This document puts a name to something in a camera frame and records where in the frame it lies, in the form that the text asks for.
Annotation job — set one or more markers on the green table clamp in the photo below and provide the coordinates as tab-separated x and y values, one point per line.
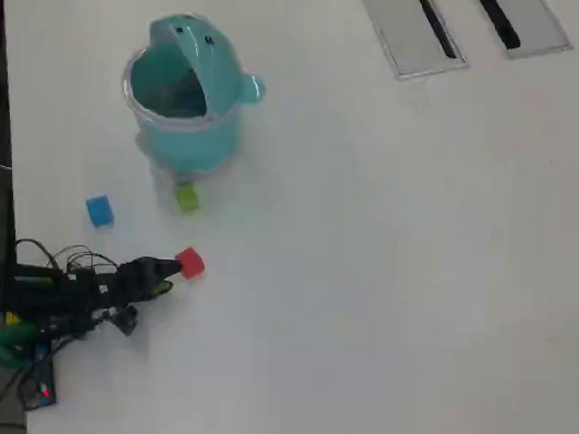
0	341

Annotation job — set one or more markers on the green lego block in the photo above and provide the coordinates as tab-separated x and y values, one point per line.
186	199

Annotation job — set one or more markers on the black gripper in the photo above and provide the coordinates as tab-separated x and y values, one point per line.
133	284

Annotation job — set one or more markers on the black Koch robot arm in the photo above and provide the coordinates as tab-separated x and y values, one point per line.
55	293

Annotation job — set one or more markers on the teal whale-shaped trash bin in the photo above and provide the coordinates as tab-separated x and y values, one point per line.
192	140

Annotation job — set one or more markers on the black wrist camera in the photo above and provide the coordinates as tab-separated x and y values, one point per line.
126	319

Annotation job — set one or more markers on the small yellow part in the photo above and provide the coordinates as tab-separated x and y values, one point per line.
12	318

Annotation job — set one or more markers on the red lego block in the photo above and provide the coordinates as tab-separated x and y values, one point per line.
191	264

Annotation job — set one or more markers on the black controller board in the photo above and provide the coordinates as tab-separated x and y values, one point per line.
39	388

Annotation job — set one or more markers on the blue lego block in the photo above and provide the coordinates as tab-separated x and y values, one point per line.
100	211

